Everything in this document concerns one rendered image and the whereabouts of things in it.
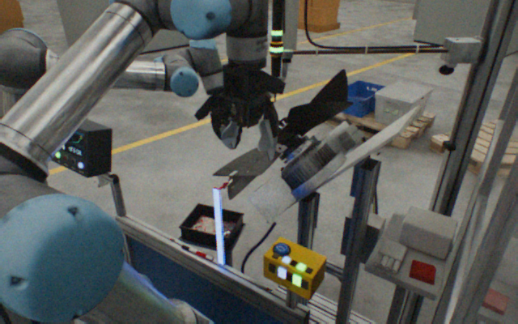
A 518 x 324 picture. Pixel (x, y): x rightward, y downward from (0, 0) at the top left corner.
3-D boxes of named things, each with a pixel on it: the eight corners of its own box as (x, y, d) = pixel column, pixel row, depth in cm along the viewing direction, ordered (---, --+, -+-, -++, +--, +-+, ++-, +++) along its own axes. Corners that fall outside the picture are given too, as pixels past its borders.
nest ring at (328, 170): (313, 178, 169) (307, 172, 169) (356, 148, 150) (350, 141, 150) (283, 209, 149) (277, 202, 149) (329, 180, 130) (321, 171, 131)
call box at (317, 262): (324, 281, 114) (327, 256, 109) (309, 304, 107) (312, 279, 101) (278, 260, 122) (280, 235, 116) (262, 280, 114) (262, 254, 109)
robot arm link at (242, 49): (241, 27, 71) (278, 32, 67) (242, 52, 73) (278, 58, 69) (217, 35, 66) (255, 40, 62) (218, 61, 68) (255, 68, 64)
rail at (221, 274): (308, 325, 122) (310, 309, 118) (303, 334, 120) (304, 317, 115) (125, 224, 166) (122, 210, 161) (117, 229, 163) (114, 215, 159)
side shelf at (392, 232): (453, 239, 150) (455, 233, 149) (434, 301, 124) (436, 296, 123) (392, 218, 162) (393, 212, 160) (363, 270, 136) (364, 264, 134)
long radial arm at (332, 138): (335, 165, 153) (317, 143, 154) (323, 173, 159) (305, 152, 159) (360, 138, 174) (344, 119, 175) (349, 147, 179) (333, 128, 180)
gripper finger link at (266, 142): (257, 170, 75) (243, 127, 72) (273, 157, 79) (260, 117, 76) (269, 169, 73) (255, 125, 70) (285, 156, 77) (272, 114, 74)
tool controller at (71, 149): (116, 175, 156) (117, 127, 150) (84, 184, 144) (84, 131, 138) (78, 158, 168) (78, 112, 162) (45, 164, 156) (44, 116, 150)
